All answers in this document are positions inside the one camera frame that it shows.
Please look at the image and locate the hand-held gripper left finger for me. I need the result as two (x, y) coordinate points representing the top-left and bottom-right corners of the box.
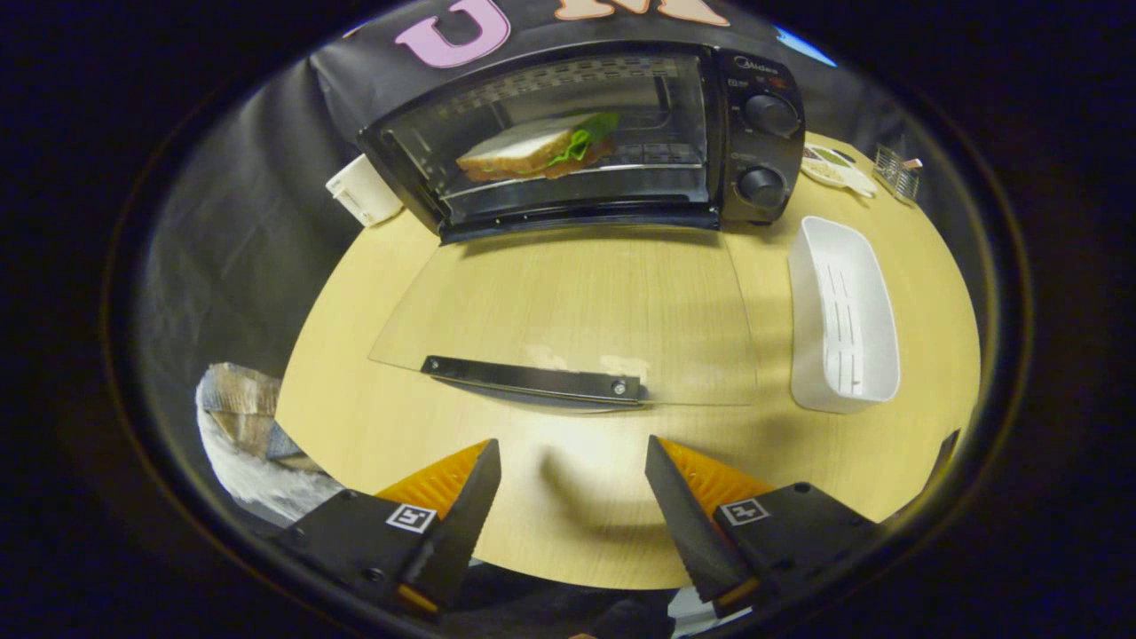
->
(275, 438), (502, 619)

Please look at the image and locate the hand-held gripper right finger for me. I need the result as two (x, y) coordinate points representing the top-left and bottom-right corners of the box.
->
(644, 434), (888, 615)

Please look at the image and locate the sandwich with lettuce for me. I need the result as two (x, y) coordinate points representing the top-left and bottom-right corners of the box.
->
(456, 111), (620, 182)

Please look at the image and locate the black toaster oven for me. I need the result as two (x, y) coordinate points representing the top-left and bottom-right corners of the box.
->
(357, 40), (807, 414)

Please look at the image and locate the white slot toaster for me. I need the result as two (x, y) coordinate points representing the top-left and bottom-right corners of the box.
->
(325, 154), (405, 228)

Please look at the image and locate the white plate with green food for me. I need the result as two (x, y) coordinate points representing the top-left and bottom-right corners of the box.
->
(801, 145), (878, 198)

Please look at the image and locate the patterned fuzzy blanket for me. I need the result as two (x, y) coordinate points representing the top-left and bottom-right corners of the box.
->
(195, 361), (345, 525)

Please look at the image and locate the white rectangular plastic tray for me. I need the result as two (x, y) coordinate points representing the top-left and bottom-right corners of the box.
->
(788, 216), (902, 415)

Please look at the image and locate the black backdrop cloth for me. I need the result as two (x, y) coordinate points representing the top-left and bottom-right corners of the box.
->
(133, 0), (995, 427)

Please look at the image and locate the metal wire basket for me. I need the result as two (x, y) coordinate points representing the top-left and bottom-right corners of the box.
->
(873, 145), (924, 207)

